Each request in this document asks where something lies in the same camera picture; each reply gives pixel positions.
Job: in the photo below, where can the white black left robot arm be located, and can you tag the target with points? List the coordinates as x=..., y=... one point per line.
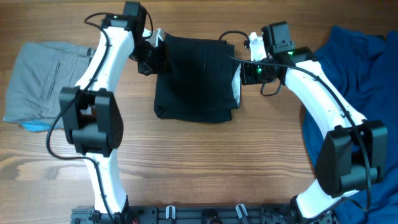
x=91, y=117

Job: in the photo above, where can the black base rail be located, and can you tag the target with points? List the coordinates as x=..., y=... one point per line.
x=264, y=214

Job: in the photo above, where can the black shorts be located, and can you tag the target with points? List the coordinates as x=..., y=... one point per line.
x=199, y=85

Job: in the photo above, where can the blue shirt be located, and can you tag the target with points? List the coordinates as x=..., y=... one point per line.
x=363, y=68

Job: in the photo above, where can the folded light blue cloth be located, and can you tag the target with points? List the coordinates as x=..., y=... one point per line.
x=35, y=126

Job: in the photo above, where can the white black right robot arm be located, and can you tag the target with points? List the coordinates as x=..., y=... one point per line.
x=352, y=153

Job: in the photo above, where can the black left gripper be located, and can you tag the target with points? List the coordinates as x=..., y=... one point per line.
x=158, y=66

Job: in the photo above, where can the folded grey shorts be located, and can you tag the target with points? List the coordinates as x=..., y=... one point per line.
x=40, y=71

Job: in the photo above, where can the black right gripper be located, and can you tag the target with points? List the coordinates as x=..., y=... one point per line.
x=247, y=77

